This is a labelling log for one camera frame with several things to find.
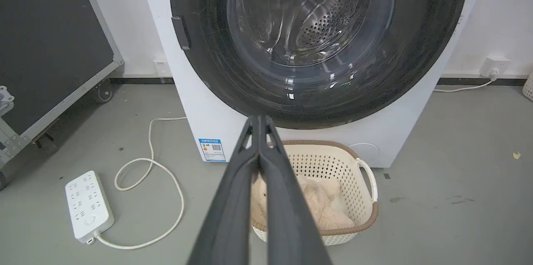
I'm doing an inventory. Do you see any blue energy label sticker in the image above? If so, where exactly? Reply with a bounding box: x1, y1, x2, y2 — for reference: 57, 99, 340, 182
199, 138, 227, 162

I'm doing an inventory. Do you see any black flight case with casters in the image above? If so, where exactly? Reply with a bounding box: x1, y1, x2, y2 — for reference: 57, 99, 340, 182
0, 0, 124, 190

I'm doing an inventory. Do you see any white wall plug adapter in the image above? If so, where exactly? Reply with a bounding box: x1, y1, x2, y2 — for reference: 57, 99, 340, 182
479, 56, 511, 78

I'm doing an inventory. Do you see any cream plush toy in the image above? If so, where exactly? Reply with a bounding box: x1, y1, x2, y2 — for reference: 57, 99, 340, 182
251, 173, 356, 230

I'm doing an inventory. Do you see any cream perforated laundry basket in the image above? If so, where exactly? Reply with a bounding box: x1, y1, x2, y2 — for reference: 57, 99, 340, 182
250, 140, 379, 246

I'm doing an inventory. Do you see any white woven basket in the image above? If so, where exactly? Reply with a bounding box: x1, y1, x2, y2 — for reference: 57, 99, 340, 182
522, 72, 533, 101

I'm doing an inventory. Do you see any round dark glass washer door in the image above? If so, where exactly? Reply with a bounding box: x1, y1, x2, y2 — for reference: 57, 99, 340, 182
169, 0, 471, 130

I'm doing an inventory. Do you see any white wall socket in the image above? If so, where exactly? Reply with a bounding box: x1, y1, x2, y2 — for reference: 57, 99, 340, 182
153, 60, 171, 77

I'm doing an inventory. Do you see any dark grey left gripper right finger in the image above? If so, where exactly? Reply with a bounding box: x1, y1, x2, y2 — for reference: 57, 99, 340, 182
259, 115, 332, 265

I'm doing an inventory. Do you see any white washer power cord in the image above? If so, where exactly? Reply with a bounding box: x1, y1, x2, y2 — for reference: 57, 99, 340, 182
433, 74, 499, 93

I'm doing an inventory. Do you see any white power strip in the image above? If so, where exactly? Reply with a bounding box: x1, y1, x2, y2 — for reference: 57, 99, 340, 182
65, 170, 115, 244

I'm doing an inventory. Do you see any white front-load washing machine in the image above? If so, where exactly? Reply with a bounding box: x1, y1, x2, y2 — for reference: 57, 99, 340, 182
137, 0, 493, 168

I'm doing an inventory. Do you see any white power strip cable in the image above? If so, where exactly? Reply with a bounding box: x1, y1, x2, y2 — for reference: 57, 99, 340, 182
94, 117, 188, 250

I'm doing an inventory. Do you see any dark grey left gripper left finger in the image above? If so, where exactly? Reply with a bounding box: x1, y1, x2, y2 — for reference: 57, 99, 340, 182
187, 115, 260, 265

